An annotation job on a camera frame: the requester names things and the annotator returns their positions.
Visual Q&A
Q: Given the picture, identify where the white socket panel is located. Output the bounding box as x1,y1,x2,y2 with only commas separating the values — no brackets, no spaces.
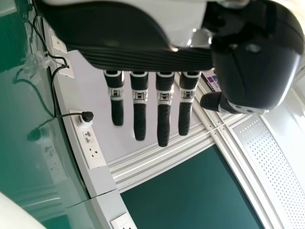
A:
49,34,68,53
52,54,75,79

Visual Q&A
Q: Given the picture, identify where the aluminium frame rail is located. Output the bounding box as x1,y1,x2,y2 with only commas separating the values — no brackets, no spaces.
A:
173,71,277,229
107,123,224,194

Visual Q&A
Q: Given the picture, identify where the clear plastic wrapper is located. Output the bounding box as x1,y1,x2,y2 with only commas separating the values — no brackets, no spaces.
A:
22,51,52,71

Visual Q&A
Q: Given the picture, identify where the white plate brown leaf pattern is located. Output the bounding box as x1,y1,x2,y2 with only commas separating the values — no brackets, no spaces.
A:
0,190,48,229

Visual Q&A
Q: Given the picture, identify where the perforated metal cable duct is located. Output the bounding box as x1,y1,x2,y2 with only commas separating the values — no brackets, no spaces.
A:
232,115,305,229

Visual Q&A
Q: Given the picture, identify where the black power cable with plug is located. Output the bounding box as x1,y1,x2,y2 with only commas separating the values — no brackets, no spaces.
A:
30,0,95,123

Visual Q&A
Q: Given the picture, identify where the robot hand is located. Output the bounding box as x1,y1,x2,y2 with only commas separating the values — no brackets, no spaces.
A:
35,0,305,147

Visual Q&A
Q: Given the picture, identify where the purple label sticker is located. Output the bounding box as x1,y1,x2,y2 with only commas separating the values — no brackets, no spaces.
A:
202,71,223,93

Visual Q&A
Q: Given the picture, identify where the white and orange plug adapter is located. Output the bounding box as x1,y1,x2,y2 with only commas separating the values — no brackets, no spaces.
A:
75,116,94,127

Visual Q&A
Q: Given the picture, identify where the white table edge duct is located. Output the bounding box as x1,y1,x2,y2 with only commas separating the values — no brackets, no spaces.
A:
89,189,139,229
41,18,119,199

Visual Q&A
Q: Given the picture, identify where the white socket strip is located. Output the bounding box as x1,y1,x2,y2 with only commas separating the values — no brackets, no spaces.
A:
68,109,107,170
110,213,138,229

